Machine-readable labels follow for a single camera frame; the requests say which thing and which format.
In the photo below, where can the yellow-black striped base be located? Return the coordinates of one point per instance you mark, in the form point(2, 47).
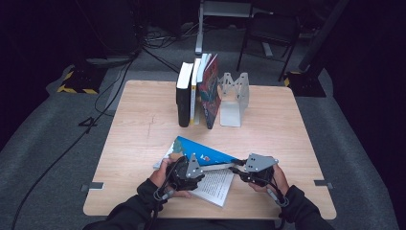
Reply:
point(306, 87)
point(79, 83)

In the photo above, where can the person's right hand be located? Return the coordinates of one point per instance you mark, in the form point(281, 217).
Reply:
point(280, 183)

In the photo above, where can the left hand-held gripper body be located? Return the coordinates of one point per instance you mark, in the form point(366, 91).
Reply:
point(182, 174)

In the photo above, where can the blue book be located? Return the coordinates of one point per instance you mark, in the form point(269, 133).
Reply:
point(198, 150)

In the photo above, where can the black chair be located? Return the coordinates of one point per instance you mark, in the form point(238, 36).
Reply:
point(271, 25)

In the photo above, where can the grey flat floor base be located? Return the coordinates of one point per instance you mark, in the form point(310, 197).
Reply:
point(108, 60)

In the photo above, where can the thick black book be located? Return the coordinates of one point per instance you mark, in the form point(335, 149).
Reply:
point(184, 105)

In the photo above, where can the grey metal expandable bookend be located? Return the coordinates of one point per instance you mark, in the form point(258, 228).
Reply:
point(231, 115)

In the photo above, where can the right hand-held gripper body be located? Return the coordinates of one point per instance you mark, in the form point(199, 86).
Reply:
point(258, 172)

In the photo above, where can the grey metal table bracket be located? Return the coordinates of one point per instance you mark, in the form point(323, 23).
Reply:
point(94, 186)
point(323, 184)

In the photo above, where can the grey metal stand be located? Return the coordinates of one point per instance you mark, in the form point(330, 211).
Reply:
point(199, 32)

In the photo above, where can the dark slanted pillar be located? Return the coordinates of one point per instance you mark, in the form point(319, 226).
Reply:
point(322, 32)

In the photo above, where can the red illustrated book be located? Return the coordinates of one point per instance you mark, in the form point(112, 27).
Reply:
point(209, 96)

